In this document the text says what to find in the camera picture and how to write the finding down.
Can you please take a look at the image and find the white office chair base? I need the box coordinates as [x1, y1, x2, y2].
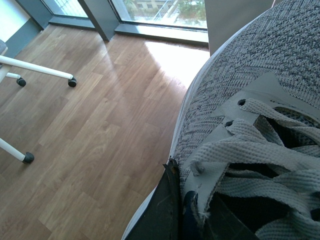
[0, 39, 78, 165]

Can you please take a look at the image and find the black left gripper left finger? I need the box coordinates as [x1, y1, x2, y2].
[124, 158, 181, 240]

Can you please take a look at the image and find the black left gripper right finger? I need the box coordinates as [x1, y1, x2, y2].
[209, 194, 259, 240]

